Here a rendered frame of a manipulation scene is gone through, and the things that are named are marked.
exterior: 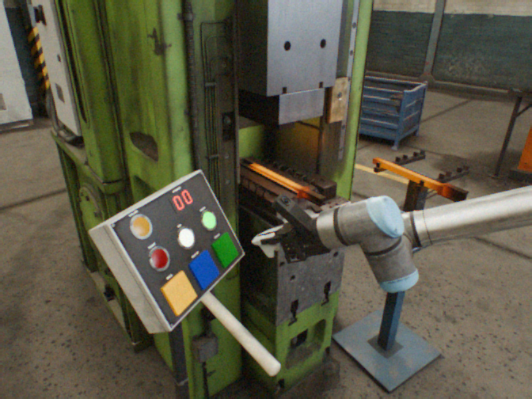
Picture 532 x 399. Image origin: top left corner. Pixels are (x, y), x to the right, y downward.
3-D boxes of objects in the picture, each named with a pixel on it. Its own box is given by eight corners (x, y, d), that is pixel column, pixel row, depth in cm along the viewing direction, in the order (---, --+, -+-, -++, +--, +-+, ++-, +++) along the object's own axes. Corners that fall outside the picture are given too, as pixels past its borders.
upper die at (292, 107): (322, 115, 136) (324, 87, 132) (279, 125, 125) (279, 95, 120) (251, 94, 165) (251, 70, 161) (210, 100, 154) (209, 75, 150)
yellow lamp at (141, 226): (154, 234, 90) (152, 218, 88) (134, 241, 87) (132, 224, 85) (149, 229, 92) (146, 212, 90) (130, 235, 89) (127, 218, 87)
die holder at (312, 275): (340, 289, 176) (352, 201, 156) (275, 327, 155) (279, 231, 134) (264, 235, 215) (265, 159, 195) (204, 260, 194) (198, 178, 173)
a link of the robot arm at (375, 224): (402, 248, 79) (383, 206, 76) (347, 257, 86) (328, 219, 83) (408, 223, 86) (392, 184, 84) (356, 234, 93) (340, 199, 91)
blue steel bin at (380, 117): (420, 135, 537) (430, 81, 505) (397, 150, 481) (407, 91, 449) (342, 119, 603) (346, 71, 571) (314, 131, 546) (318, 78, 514)
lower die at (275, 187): (315, 205, 152) (317, 185, 148) (275, 221, 141) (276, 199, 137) (251, 171, 181) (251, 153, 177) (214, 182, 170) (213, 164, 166)
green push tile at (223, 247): (239, 254, 111) (227, 231, 110) (225, 268, 105) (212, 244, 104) (234, 255, 112) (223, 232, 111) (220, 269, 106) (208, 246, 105)
